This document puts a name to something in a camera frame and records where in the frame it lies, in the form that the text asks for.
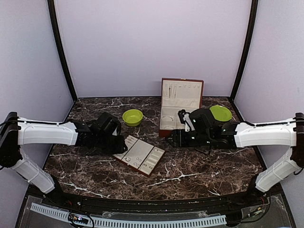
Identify green plate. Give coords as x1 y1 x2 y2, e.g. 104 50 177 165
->
209 105 232 122

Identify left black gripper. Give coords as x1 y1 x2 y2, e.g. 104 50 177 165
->
95 134 128 155

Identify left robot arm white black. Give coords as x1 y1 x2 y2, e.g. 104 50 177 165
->
0 112 128 207

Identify red jewelry box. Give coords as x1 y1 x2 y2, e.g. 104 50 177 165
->
159 78 204 138

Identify gold necklaces in lid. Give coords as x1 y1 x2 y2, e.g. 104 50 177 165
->
166 83 178 99

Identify small circuit board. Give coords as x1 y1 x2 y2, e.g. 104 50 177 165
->
68 213 88 224

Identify right black frame post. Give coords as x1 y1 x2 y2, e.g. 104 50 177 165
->
229 0 259 103

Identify green bowl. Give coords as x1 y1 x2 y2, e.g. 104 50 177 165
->
123 109 143 127

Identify white slotted cable duct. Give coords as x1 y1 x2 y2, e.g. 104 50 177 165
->
30 203 227 228

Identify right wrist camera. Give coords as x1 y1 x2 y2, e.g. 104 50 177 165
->
178 108 215 132

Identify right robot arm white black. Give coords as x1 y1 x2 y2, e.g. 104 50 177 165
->
166 108 304 206

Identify red jewelry tray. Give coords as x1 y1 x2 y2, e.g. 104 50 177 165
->
113 135 165 177

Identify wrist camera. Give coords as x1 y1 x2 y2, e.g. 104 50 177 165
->
178 108 215 132
97 112 121 136

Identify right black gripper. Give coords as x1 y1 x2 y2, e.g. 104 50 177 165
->
165 129 212 148

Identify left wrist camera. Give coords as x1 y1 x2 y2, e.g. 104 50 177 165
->
97 112 121 136

